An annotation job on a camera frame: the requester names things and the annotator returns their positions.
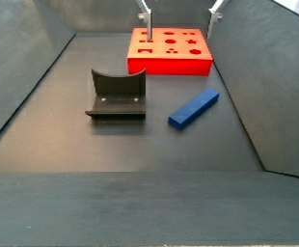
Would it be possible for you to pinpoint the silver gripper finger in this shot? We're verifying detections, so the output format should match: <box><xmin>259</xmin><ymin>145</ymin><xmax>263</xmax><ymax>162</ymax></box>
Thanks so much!
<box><xmin>135</xmin><ymin>0</ymin><xmax>153</xmax><ymax>40</ymax></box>
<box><xmin>206</xmin><ymin>0</ymin><xmax>227</xmax><ymax>38</ymax></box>

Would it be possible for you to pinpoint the blue rectangular block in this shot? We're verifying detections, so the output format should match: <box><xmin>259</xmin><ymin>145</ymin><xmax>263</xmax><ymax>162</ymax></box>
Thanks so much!
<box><xmin>169</xmin><ymin>89</ymin><xmax>219</xmax><ymax>130</ymax></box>

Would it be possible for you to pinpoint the red board with shaped holes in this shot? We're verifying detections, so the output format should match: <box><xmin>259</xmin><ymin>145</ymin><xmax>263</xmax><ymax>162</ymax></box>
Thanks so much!
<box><xmin>127</xmin><ymin>28</ymin><xmax>213</xmax><ymax>76</ymax></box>

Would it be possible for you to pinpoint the black curved fixture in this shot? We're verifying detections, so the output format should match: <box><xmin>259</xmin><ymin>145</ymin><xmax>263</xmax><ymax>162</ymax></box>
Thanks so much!
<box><xmin>86</xmin><ymin>70</ymin><xmax>147</xmax><ymax>118</ymax></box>

